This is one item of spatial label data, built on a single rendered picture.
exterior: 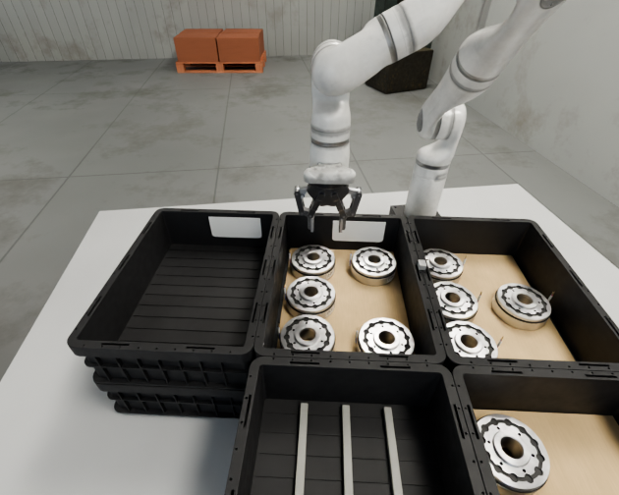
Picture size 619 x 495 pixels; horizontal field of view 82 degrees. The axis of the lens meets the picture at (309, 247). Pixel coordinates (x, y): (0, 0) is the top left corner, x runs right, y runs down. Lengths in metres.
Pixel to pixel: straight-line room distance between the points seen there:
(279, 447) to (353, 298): 0.33
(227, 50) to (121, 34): 2.13
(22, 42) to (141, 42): 1.89
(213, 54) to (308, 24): 1.95
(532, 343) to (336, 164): 0.51
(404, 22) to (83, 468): 0.90
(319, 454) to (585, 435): 0.41
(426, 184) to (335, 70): 0.53
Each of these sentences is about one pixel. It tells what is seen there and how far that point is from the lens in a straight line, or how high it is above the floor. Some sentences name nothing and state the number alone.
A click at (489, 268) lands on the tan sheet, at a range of 0.95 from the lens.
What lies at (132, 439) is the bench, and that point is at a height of 0.70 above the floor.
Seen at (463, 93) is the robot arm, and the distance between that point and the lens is 0.83.
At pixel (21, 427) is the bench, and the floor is 0.70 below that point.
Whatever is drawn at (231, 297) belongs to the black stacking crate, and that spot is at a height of 0.83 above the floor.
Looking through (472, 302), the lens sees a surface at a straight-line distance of 0.81.
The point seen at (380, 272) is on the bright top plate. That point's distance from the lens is 0.81.
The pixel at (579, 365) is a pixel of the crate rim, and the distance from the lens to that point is 0.69.
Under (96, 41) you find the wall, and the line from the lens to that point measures 7.78.
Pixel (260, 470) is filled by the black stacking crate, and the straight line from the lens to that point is 0.61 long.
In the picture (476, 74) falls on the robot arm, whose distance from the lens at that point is 0.79.
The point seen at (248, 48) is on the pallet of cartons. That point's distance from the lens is 6.15.
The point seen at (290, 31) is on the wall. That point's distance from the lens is 7.33.
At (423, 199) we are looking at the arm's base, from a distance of 1.05.
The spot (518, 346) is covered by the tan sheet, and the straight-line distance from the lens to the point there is 0.81.
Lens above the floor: 1.40
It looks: 39 degrees down
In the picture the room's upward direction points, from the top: straight up
